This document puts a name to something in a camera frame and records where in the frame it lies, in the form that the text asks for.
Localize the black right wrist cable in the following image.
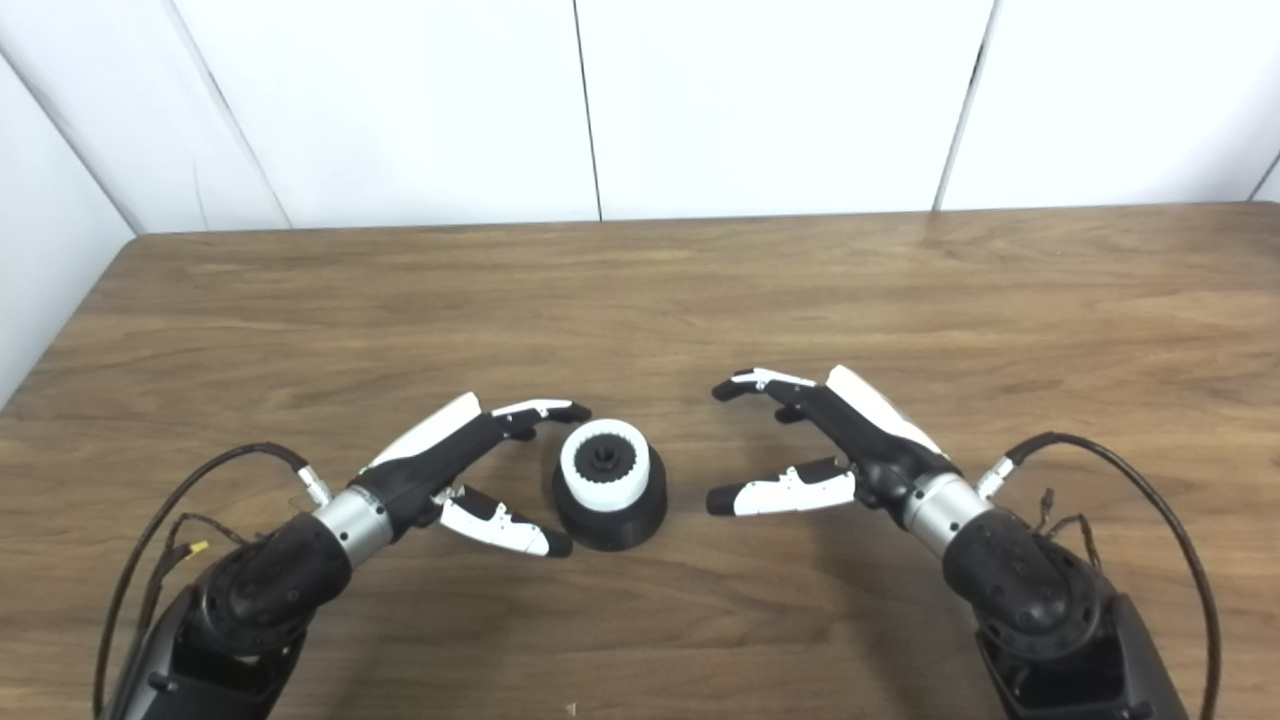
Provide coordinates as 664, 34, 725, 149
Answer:
975, 432, 1223, 720

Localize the thin dark wire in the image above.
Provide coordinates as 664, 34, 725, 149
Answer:
1038, 488, 1103, 576

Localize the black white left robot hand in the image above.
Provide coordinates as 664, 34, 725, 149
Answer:
358, 392, 593, 559

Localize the thin wire with yellow connector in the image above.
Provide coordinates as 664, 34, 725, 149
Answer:
140, 512, 246, 611

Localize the round black plastic part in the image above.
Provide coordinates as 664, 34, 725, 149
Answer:
552, 440, 669, 552

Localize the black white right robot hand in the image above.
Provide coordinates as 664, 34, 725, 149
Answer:
705, 364, 963, 518

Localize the white plastic ring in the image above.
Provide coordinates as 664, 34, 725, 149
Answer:
560, 420, 652, 513

